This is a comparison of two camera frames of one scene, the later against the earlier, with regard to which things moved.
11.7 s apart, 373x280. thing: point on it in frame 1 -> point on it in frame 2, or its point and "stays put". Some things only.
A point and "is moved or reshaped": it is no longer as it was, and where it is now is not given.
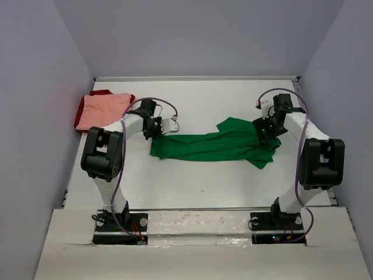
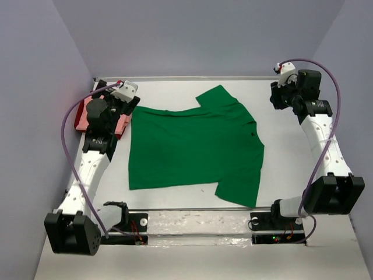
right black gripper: (260, 124) -> (274, 98)
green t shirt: (235, 139) is moved or reshaped
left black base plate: (109, 231) stays put
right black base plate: (273, 221) stays put
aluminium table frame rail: (263, 79) stays put
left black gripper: (159, 132) -> (127, 108)
